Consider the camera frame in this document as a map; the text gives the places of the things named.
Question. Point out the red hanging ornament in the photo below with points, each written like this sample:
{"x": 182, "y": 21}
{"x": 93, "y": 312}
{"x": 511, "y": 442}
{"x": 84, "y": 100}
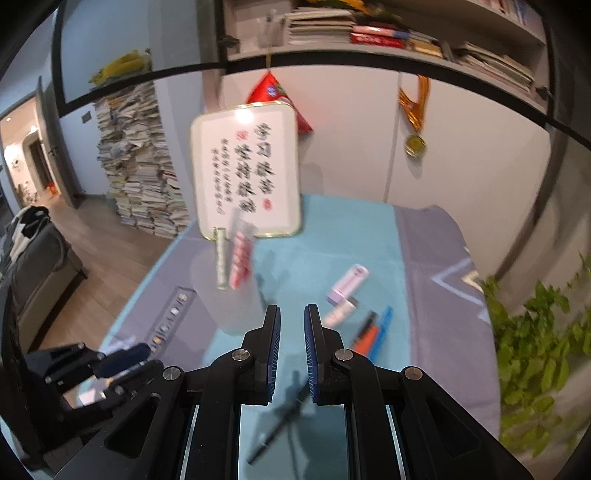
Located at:
{"x": 268, "y": 90}

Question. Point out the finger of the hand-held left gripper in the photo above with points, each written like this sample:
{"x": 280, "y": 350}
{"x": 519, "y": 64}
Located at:
{"x": 124, "y": 357}
{"x": 138, "y": 376}

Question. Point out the pile of flat books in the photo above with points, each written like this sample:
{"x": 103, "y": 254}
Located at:
{"x": 318, "y": 25}
{"x": 496, "y": 67}
{"x": 429, "y": 46}

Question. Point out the grey bookshelf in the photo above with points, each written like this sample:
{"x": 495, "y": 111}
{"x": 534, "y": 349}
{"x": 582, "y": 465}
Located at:
{"x": 244, "y": 23}

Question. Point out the row of upright books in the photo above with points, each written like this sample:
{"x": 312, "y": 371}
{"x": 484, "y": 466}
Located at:
{"x": 508, "y": 9}

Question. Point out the green leafy plant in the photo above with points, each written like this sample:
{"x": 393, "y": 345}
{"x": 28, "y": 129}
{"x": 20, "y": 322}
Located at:
{"x": 540, "y": 350}

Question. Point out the cream green pen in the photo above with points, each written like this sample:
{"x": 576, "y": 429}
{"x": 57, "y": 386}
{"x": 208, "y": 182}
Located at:
{"x": 222, "y": 263}

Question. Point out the red hardcover books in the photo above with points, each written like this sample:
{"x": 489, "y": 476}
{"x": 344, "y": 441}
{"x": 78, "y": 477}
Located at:
{"x": 378, "y": 36}

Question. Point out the pink striped pen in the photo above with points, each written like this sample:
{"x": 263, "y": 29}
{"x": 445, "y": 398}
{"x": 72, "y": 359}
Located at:
{"x": 240, "y": 263}

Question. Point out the white calligraphy sign board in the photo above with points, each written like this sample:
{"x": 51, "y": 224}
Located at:
{"x": 244, "y": 166}

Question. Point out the translucent plastic cup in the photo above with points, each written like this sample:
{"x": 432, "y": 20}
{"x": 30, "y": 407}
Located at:
{"x": 231, "y": 309}

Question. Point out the black white clothes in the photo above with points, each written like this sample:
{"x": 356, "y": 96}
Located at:
{"x": 23, "y": 226}

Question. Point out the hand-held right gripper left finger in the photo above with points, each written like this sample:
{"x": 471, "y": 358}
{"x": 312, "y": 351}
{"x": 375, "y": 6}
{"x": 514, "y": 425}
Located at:
{"x": 275, "y": 360}

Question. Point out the grey sofa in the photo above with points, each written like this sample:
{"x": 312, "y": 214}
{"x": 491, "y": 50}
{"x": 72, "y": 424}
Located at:
{"x": 41, "y": 277}

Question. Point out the gold medal with striped ribbon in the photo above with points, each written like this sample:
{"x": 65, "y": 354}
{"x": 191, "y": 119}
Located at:
{"x": 415, "y": 145}

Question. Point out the tall stack of books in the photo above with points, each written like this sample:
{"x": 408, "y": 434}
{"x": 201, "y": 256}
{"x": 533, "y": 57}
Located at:
{"x": 138, "y": 175}

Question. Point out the white lower cabinet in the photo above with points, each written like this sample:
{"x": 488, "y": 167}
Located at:
{"x": 461, "y": 175}

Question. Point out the blue grey printed tablecloth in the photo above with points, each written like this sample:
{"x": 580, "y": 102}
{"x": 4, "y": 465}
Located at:
{"x": 438, "y": 300}

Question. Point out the glass cabinet door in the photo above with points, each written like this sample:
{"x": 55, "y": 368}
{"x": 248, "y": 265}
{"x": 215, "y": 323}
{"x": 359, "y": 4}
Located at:
{"x": 175, "y": 32}
{"x": 572, "y": 69}

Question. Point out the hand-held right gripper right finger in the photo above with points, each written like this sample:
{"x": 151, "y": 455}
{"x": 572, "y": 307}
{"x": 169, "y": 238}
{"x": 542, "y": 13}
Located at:
{"x": 308, "y": 355}

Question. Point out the yellow green garland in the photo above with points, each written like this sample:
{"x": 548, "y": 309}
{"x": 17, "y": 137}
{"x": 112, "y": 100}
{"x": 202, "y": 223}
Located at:
{"x": 351, "y": 4}

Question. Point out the clear glass bottle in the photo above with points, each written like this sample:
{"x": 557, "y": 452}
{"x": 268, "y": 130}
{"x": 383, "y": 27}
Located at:
{"x": 271, "y": 32}

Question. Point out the blue pen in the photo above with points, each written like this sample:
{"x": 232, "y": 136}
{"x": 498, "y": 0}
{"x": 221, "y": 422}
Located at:
{"x": 382, "y": 330}

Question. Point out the red pen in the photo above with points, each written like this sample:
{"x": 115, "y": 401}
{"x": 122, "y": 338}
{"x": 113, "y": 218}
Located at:
{"x": 367, "y": 345}

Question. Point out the white purple correction tape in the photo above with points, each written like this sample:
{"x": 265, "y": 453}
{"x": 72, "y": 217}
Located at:
{"x": 348, "y": 281}

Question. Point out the yellow bag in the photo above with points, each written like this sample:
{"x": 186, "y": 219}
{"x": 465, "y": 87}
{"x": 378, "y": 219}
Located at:
{"x": 120, "y": 64}

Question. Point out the grey wall switch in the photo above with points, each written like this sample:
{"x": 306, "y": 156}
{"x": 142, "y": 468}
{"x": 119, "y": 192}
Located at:
{"x": 86, "y": 117}

